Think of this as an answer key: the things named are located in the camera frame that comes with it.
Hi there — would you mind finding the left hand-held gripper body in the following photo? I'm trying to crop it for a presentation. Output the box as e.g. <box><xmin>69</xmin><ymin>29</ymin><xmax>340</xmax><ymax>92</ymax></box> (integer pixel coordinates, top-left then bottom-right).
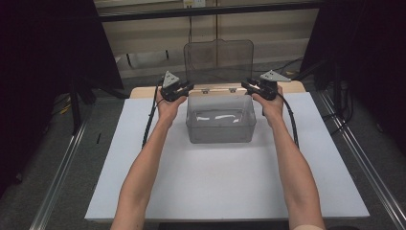
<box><xmin>160</xmin><ymin>70</ymin><xmax>190</xmax><ymax>103</ymax></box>

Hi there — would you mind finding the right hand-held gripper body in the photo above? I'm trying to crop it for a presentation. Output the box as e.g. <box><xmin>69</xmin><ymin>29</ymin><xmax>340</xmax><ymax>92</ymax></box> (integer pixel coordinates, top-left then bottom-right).
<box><xmin>259</xmin><ymin>70</ymin><xmax>292</xmax><ymax>101</ymax></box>

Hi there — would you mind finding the clear plastic box lid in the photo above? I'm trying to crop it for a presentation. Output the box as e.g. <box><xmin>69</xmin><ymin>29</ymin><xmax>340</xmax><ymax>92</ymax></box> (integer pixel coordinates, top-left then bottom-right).
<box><xmin>183</xmin><ymin>38</ymin><xmax>255</xmax><ymax>90</ymax></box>

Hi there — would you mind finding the clear plastic box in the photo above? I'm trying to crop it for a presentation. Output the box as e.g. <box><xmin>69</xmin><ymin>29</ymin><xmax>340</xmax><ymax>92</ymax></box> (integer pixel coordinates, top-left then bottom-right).
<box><xmin>186</xmin><ymin>88</ymin><xmax>258</xmax><ymax>145</ymax></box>

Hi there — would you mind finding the person's left hand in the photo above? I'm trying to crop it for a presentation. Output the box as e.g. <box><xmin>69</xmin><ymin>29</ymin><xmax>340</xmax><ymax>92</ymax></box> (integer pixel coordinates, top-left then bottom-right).
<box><xmin>155</xmin><ymin>88</ymin><xmax>188</xmax><ymax>123</ymax></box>

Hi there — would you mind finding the person's right hand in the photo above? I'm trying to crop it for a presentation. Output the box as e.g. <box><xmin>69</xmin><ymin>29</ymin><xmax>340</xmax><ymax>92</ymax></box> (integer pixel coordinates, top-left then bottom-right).
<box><xmin>252</xmin><ymin>84</ymin><xmax>285</xmax><ymax>125</ymax></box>

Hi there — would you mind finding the wooden table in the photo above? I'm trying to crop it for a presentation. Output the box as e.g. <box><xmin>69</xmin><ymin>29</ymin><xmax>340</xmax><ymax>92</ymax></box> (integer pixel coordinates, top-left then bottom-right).
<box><xmin>129</xmin><ymin>80</ymin><xmax>306</xmax><ymax>100</ymax></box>

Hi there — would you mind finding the black horizontal bar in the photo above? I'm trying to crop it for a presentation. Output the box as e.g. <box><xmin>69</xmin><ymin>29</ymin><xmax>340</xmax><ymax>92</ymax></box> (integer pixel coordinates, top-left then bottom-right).
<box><xmin>98</xmin><ymin>1</ymin><xmax>321</xmax><ymax>23</ymax></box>

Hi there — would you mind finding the white power outlet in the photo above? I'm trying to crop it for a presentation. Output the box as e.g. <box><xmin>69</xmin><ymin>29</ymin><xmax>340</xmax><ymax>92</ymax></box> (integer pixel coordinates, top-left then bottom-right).
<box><xmin>183</xmin><ymin>0</ymin><xmax>207</xmax><ymax>10</ymax></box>

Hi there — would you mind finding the white table mat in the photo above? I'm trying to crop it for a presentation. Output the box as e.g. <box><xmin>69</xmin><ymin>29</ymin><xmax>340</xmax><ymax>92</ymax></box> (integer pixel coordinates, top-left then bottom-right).
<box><xmin>84</xmin><ymin>92</ymin><xmax>371</xmax><ymax>223</ymax></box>

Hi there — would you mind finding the black metal stand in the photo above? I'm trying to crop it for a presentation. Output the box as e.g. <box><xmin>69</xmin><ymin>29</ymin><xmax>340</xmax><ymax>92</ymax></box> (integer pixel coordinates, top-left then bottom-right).
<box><xmin>68</xmin><ymin>75</ymin><xmax>98</xmax><ymax>136</ymax></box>

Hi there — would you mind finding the dark curtain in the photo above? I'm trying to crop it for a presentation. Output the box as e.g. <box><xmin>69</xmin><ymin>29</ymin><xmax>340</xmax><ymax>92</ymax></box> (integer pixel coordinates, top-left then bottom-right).
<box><xmin>0</xmin><ymin>0</ymin><xmax>124</xmax><ymax>199</ymax></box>
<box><xmin>299</xmin><ymin>0</ymin><xmax>406</xmax><ymax>156</ymax></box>

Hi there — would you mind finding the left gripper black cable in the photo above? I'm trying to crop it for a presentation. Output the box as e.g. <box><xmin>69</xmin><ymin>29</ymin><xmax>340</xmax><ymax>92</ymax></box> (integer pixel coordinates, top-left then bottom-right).
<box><xmin>141</xmin><ymin>80</ymin><xmax>165</xmax><ymax>150</ymax></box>

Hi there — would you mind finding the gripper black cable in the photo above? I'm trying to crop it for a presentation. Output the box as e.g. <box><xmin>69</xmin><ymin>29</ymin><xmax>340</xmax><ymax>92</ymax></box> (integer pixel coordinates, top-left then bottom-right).
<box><xmin>141</xmin><ymin>80</ymin><xmax>165</xmax><ymax>150</ymax></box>
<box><xmin>277</xmin><ymin>91</ymin><xmax>301</xmax><ymax>150</ymax></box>

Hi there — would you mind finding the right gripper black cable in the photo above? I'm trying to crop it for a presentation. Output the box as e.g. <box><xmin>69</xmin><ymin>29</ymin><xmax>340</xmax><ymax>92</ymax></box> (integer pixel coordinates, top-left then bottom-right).
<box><xmin>277</xmin><ymin>91</ymin><xmax>301</xmax><ymax>150</ymax></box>

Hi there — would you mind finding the black wall cable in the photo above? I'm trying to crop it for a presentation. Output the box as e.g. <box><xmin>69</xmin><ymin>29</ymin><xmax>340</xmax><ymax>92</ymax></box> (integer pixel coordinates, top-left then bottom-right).
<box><xmin>186</xmin><ymin>15</ymin><xmax>305</xmax><ymax>82</ymax></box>

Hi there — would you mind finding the bundle of black floor cables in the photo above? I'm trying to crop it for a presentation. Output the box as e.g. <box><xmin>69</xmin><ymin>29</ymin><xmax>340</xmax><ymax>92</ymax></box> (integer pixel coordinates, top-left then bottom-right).
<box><xmin>321</xmin><ymin>80</ymin><xmax>356</xmax><ymax>137</ymax></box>

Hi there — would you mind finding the metal floor rail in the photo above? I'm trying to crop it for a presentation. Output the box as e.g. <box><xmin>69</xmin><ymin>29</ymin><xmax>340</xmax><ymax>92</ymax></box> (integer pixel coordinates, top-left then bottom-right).
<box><xmin>29</xmin><ymin>123</ymin><xmax>89</xmax><ymax>230</ymax></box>
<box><xmin>318</xmin><ymin>90</ymin><xmax>406</xmax><ymax>230</ymax></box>

